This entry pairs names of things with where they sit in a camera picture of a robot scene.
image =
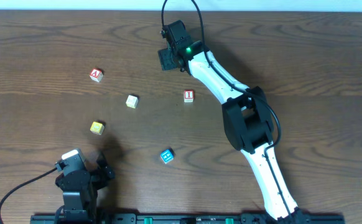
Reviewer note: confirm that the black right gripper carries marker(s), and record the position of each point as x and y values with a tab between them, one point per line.
164	59

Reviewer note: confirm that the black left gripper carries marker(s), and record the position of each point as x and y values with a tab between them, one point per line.
98	173

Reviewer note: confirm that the red letter I block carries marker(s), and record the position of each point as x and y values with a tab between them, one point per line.
188	96

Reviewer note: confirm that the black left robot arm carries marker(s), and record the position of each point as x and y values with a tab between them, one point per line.
79	207

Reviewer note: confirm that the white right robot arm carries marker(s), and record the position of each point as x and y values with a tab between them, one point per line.
247	118

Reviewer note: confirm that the yellow pineapple block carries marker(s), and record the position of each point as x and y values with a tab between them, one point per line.
97	127

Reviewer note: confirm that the cream wooden block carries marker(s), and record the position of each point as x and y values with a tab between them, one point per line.
132	101

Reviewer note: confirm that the blue letter H block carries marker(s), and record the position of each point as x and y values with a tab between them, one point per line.
167	156

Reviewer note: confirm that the red letter A block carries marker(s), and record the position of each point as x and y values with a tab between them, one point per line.
96	75

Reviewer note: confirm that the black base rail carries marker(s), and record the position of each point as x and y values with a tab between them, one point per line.
244	218

